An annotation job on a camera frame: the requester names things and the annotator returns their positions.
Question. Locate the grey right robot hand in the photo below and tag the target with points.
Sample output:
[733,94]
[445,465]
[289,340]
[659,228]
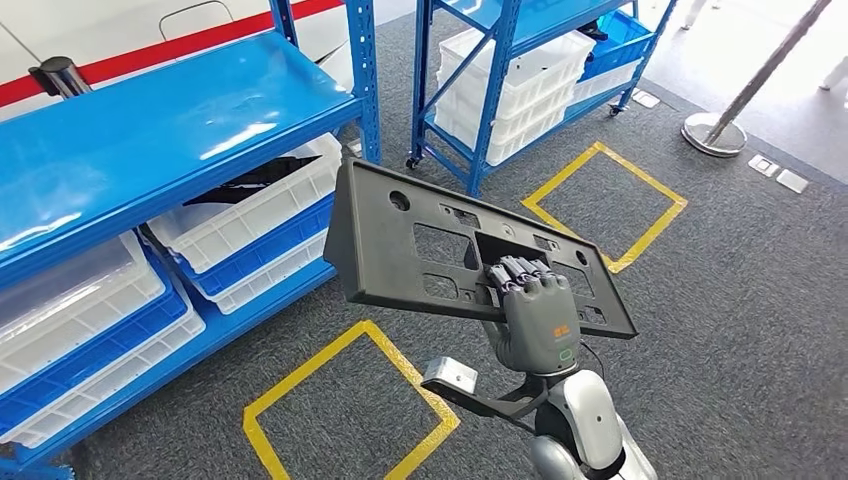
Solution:
[540,324]

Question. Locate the black plastic licence plate frame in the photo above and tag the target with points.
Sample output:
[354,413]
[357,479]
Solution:
[384,265]

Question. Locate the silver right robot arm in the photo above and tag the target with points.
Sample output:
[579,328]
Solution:
[590,424]

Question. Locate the blue metal shelf rack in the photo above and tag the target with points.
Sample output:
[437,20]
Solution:
[132,132]
[493,79]

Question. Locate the black plastic part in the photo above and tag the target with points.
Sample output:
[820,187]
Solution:
[252,179]

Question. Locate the steel floor outlet plate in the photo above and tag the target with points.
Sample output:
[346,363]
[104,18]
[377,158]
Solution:
[764,166]
[646,98]
[792,181]

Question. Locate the red barrier belt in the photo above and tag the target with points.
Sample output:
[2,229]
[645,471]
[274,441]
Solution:
[166,50]

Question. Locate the white car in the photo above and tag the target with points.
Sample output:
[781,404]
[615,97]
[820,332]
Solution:
[99,26]

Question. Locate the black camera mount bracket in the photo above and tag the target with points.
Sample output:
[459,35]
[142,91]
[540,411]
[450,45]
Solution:
[493,405]

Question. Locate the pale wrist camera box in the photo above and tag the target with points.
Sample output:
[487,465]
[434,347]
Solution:
[450,376]

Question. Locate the chrome barrier post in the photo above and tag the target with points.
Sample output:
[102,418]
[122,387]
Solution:
[712,136]

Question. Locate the black barrier post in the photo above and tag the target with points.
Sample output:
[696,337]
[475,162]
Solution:
[60,74]

